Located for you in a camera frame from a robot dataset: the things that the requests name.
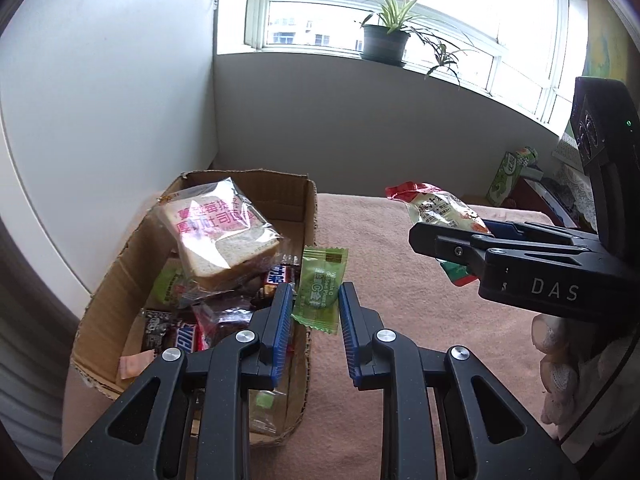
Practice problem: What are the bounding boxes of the potted spider plant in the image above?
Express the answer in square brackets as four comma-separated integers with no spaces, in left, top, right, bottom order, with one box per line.
[355,0,476,86]

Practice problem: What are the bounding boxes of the sliced bread packet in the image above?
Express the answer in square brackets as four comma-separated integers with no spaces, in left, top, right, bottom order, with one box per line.
[152,176,283,292]

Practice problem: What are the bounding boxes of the pink biscuit packet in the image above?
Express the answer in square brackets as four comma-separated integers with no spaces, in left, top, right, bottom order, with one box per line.
[120,351,156,380]

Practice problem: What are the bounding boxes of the green red snack bag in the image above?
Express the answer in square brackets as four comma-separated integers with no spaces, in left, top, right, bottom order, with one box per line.
[385,181,493,287]

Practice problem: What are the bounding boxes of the person's right hand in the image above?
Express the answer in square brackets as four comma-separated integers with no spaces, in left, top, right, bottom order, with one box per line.
[531,311,637,440]

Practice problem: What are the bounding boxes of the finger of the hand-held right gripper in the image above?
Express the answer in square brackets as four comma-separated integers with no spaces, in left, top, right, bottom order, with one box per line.
[409,221,602,282]
[482,219,599,247]

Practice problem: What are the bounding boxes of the green carton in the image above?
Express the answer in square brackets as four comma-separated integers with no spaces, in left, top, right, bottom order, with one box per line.
[486,151,523,207]

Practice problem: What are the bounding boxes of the cardboard box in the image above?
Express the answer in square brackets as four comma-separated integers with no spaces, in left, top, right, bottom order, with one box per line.
[70,169,318,448]

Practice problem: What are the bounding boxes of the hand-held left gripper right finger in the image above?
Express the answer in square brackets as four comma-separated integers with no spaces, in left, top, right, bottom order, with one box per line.
[339,282,581,480]

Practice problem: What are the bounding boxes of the green candy packet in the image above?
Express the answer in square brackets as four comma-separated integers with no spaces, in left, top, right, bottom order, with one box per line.
[291,245,349,335]

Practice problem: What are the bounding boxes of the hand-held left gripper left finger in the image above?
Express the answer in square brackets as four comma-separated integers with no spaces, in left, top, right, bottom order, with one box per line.
[52,282,296,480]

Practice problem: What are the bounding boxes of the white framed window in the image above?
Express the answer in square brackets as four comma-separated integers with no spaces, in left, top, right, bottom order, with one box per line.
[245,0,588,126]

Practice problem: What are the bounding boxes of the dark chocolate snack packet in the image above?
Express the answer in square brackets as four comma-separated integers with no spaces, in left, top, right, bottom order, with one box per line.
[141,309,175,352]

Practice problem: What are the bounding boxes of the chocolate bar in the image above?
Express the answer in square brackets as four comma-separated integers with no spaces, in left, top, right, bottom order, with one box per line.
[167,321,210,352]
[250,255,302,311]

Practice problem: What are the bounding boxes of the red clear prune packet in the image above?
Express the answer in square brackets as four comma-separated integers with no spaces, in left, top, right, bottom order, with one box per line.
[192,295,257,352]

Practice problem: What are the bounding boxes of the wall poster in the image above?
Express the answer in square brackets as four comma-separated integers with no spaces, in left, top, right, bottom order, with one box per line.
[582,0,640,92]

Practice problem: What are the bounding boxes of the white lace cloth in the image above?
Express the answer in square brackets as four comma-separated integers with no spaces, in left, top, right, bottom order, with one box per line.
[552,162,597,232]

